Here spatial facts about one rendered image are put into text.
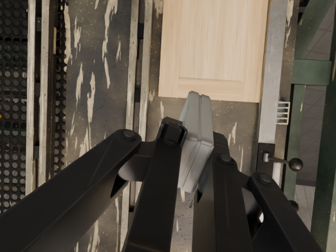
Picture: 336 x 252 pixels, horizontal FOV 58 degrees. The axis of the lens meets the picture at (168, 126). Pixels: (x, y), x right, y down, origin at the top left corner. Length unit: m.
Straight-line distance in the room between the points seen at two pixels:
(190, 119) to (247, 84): 0.81
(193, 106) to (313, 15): 1.18
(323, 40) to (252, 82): 1.65
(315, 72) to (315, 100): 2.03
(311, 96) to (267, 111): 2.11
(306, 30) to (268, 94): 0.48
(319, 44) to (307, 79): 1.51
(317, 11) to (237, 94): 0.52
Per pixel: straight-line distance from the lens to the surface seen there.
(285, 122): 1.01
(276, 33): 0.99
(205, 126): 0.16
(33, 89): 0.96
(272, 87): 0.97
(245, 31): 0.98
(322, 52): 2.67
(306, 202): 4.65
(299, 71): 1.08
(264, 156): 0.96
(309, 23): 1.36
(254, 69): 0.97
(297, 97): 1.09
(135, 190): 0.96
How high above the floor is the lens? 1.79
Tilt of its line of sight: 33 degrees down
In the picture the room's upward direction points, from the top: 177 degrees counter-clockwise
